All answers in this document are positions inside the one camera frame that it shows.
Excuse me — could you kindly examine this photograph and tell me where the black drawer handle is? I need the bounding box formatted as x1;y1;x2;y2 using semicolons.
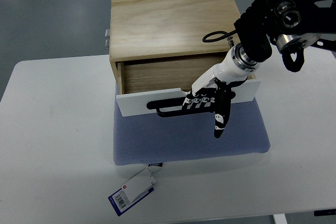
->
146;97;186;118

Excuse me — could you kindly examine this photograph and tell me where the blue mesh cushion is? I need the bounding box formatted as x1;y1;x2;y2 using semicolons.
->
113;100;270;166

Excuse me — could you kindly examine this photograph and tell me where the white table leg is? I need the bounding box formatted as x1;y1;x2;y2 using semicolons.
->
272;214;288;224

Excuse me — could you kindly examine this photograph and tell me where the black table edge controller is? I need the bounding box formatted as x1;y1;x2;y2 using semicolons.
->
314;209;336;217

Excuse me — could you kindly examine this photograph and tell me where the metal bracket behind cabinet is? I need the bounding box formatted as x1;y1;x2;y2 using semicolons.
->
104;29;110;49

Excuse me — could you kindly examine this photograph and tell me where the white blue paper tag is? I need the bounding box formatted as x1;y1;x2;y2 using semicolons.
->
108;168;156;217

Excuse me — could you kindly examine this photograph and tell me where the white drawer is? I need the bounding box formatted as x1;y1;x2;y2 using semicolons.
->
115;54;263;117

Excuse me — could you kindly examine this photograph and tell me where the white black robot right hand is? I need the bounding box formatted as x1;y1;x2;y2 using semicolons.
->
182;44;259;138

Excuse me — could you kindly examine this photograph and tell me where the wooden drawer cabinet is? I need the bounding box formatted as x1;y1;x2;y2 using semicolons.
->
109;0;238;94

